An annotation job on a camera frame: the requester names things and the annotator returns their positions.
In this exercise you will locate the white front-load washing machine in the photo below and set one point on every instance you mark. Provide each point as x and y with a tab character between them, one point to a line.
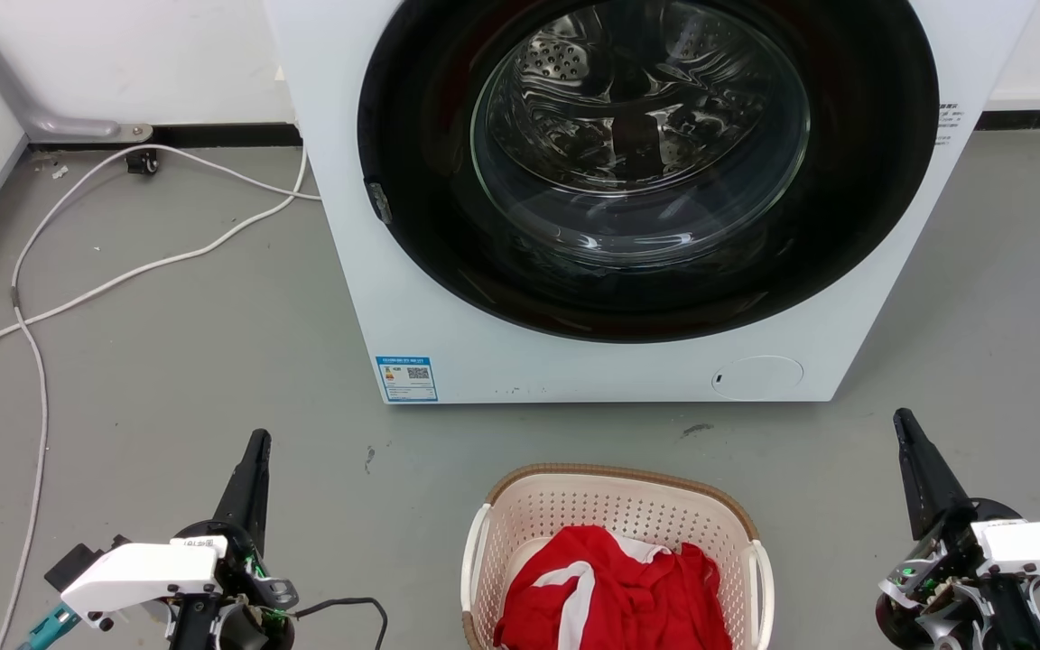
394	298

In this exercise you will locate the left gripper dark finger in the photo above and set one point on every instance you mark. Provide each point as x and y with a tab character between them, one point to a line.
240	492
258	506

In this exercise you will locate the small black caster wheel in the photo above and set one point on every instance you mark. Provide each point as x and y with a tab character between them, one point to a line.
142	162

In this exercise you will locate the left gripper body black round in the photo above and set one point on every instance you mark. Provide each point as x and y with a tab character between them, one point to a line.
254	587

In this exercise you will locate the red and white garment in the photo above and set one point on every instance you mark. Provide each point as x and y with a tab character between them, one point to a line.
628	596

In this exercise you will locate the round black glass washer door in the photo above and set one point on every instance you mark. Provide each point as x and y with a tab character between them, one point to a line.
412	181

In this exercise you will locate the steel washer drum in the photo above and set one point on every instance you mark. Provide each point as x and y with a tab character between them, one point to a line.
637	99

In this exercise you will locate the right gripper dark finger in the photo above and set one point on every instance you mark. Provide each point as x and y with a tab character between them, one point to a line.
913	487
944	483

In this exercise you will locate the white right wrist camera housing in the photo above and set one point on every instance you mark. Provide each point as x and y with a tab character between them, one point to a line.
1039	546

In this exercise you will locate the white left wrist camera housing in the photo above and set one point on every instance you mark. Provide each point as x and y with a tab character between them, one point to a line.
141	578

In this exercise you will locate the round white filter cover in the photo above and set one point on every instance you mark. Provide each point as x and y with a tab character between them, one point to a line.
759	377

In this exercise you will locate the right gripper body black round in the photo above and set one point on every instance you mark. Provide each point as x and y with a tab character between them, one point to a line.
944	587

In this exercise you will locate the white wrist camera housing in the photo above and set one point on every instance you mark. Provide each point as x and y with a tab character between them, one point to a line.
141	578
1039	546

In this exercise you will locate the blue energy label sticker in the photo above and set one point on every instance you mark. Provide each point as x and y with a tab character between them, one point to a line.
406	378

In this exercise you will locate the cream perforated laundry basket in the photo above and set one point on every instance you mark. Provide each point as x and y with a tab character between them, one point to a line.
619	501

